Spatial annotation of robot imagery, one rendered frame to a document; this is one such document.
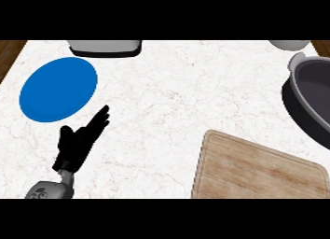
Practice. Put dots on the blue round plate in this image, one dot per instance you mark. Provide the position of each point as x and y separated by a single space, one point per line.
58 89

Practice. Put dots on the grey and black appliance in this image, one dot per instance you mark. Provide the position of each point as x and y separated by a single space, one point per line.
105 48

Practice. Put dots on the pale grey round object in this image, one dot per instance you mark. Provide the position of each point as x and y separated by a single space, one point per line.
290 44

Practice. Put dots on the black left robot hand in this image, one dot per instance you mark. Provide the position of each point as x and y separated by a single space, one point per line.
79 143

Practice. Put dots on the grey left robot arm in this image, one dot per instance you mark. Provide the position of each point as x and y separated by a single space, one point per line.
54 189

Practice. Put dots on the wooden cutting board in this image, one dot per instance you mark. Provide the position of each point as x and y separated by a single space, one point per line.
260 171

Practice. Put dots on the dark grey pot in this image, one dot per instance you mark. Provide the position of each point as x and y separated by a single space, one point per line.
319 96

